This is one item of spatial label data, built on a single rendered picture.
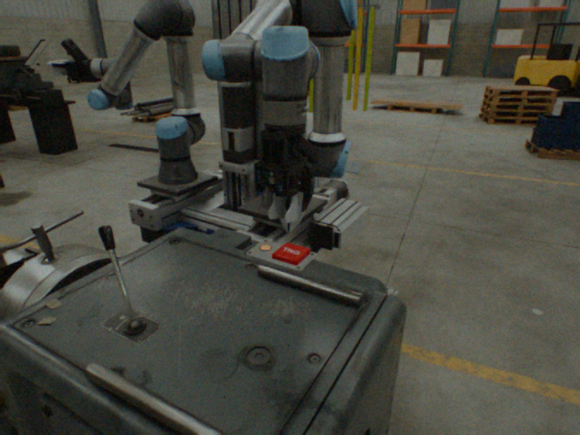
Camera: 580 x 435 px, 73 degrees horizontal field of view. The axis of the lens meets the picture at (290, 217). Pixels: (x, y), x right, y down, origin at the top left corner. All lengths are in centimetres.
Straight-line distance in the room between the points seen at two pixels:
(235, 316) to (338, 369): 19
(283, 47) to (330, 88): 50
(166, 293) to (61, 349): 18
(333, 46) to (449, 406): 180
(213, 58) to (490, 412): 206
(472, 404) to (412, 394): 29
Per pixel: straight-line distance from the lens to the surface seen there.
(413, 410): 223
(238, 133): 141
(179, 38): 161
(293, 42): 65
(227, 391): 55
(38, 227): 94
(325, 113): 115
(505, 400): 244
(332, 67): 112
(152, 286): 76
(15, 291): 97
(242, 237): 89
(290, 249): 81
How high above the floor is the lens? 166
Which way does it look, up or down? 25 degrees down
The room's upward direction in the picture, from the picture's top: straight up
